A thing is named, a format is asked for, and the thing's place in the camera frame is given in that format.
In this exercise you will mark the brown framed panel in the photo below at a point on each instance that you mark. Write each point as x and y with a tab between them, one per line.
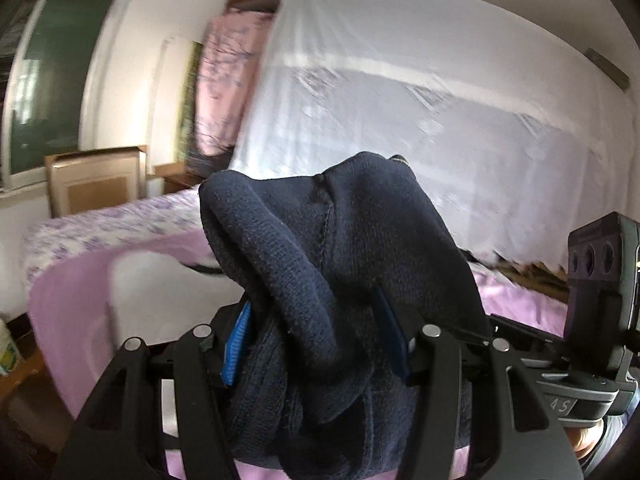
95	182

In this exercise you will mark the pink floral quilt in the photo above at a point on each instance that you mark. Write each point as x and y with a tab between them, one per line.
225	85

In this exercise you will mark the navy knitted cardigan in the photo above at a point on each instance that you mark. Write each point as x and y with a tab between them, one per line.
350	270

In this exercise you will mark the white plastic bottle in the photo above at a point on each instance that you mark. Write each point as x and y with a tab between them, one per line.
9	350

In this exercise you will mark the wooden wall bar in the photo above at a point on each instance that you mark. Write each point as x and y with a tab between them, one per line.
607	67

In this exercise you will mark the wooden nightstand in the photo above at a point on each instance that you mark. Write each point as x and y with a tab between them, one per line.
175	177

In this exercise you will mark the lilac floral bed sheet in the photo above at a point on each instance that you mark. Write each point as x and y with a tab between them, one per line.
100	225

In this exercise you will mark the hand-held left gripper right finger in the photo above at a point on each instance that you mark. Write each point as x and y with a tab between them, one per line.
395	340

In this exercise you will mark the white framed window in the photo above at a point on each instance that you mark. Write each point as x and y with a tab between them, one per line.
55	80

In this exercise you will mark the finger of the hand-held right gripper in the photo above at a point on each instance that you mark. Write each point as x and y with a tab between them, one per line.
540	345

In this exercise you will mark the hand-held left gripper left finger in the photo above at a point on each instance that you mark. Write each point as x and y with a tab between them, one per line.
237	345

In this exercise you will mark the large white lace cloth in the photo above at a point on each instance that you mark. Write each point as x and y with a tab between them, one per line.
400	110

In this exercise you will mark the green patterned panel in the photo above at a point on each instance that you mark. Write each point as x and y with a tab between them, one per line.
189	105

